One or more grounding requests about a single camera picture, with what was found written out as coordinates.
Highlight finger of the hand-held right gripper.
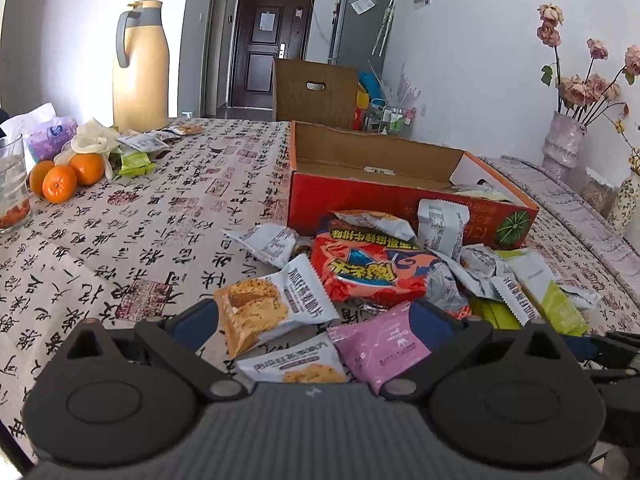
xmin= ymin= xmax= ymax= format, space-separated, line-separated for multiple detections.
xmin=567 ymin=332 xmax=640 ymax=386

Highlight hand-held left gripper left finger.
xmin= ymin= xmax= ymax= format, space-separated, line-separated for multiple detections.
xmin=60 ymin=300 xmax=248 ymax=401

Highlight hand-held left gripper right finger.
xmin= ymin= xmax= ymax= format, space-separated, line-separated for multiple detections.
xmin=379 ymin=302 xmax=583 ymax=402

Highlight lime green snack packet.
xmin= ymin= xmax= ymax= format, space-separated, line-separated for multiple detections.
xmin=470 ymin=297 xmax=523 ymax=331

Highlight white green snack packet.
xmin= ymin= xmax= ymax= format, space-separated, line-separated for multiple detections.
xmin=507 ymin=250 xmax=591 ymax=337

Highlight pink snack packet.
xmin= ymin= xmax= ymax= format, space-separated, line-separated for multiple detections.
xmin=327 ymin=302 xmax=436 ymax=393

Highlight cracker print snack packet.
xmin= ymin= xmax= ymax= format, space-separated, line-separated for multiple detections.
xmin=235 ymin=332 xmax=348 ymax=385
xmin=214 ymin=254 xmax=341 ymax=358

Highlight red orange noodle packet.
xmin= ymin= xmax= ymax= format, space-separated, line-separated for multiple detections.
xmin=310 ymin=230 xmax=451 ymax=307

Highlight red cardboard box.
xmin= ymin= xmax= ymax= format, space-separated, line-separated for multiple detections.
xmin=286 ymin=121 xmax=541 ymax=251

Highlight clear jar with snacks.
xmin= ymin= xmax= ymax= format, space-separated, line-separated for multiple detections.
xmin=580 ymin=166 xmax=619 ymax=218

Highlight crumpled white snack packet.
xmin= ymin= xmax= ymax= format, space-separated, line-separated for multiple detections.
xmin=457 ymin=244 xmax=532 ymax=326

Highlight pink patterned cloth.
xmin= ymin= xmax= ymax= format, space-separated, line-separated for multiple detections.
xmin=480 ymin=155 xmax=640 ymax=321

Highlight orange chip packet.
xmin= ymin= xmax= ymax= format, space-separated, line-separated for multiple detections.
xmin=327 ymin=208 xmax=417 ymax=242

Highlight floral print vase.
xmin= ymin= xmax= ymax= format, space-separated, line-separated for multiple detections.
xmin=607 ymin=170 xmax=640 ymax=233

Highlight orange mandarin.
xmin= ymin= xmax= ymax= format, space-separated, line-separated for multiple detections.
xmin=42 ymin=165 xmax=78 ymax=204
xmin=29 ymin=160 xmax=56 ymax=195
xmin=69 ymin=152 xmax=105 ymax=186

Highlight brown snack packet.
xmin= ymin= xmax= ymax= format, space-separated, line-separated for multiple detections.
xmin=150 ymin=124 xmax=206 ymax=139

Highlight yellow flower branches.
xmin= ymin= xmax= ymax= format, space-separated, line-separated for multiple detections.
xmin=614 ymin=110 xmax=640 ymax=176

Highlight pink textured vase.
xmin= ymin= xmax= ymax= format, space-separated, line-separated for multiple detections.
xmin=541 ymin=111 xmax=588 ymax=182

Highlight metal cart with bottles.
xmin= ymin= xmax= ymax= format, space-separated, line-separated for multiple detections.
xmin=365 ymin=102 xmax=418 ymax=139

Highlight drinking glass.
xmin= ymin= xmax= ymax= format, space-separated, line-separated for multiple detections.
xmin=0 ymin=133 xmax=33 ymax=233

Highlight purple tissue pack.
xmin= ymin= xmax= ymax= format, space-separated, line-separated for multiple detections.
xmin=22 ymin=115 xmax=79 ymax=163

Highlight white decorative stalks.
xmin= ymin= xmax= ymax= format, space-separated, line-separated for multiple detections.
xmin=382 ymin=60 xmax=426 ymax=108

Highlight blue plastic item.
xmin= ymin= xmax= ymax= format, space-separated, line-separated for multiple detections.
xmin=357 ymin=72 xmax=383 ymax=102

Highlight yellow thermos jug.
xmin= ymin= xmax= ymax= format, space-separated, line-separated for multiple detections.
xmin=112 ymin=0 xmax=171 ymax=133

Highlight brown wooden chair back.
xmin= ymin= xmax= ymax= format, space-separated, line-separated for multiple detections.
xmin=272 ymin=57 xmax=361 ymax=131

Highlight dried pink rose bouquet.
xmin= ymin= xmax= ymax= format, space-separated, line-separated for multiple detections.
xmin=536 ymin=4 xmax=640 ymax=126

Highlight white plastic bag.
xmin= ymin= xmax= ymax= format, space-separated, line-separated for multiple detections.
xmin=0 ymin=102 xmax=57 ymax=142

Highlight dark brown door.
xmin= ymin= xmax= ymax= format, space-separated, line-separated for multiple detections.
xmin=227 ymin=0 xmax=317 ymax=123

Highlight grey refrigerator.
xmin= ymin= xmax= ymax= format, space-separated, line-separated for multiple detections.
xmin=327 ymin=0 xmax=396 ymax=68

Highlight white umbrella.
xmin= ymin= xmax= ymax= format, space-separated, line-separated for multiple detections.
xmin=372 ymin=0 xmax=396 ymax=57

